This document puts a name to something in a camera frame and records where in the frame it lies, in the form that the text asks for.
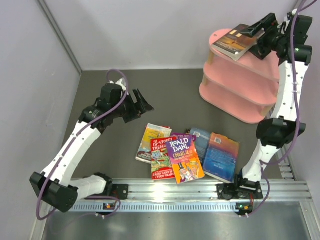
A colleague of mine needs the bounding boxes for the yellow illustrated paperback book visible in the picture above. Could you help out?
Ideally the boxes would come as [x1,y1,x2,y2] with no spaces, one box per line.
[135,123,172,164]

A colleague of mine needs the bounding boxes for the dark brown paperback book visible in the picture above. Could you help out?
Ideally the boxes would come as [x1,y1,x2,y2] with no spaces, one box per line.
[211,24,265,61]

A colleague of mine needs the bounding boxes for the red 13-storey treehouse book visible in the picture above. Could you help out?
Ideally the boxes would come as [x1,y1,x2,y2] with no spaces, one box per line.
[150,136,177,181]

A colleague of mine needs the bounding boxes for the Roald Dahl Charlie book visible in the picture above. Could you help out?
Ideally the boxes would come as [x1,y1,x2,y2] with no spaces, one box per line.
[165,135,205,184]

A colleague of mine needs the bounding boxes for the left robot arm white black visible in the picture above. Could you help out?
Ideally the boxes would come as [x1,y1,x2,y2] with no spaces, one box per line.
[29,82,154,213]

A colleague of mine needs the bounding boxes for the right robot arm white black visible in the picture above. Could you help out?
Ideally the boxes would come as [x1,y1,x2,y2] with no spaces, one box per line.
[219,10,313,200]

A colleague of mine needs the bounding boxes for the pink three-tier shelf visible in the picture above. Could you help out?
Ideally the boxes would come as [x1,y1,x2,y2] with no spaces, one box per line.
[199,28,280,124]

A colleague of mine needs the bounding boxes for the purple 117-storey treehouse book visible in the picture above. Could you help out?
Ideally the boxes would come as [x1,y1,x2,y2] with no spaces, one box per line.
[167,132,197,153]

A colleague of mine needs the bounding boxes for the blue orange paperback book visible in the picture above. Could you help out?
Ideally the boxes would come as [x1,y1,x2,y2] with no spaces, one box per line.
[202,132,240,184]

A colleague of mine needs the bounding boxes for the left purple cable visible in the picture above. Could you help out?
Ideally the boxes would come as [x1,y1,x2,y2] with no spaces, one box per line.
[36,69,130,221]

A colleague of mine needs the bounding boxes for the purple cable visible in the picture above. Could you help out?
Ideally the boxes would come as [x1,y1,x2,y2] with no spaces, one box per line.
[36,69,130,221]
[239,0,320,219]

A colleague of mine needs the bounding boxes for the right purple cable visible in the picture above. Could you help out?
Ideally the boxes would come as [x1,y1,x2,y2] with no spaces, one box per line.
[239,0,320,219]

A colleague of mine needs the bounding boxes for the aluminium mounting rail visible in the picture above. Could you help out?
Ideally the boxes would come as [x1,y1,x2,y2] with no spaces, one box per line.
[72,177,313,203]

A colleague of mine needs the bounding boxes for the perforated cable duct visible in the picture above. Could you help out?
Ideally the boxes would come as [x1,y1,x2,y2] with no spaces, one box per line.
[70,201,253,213]

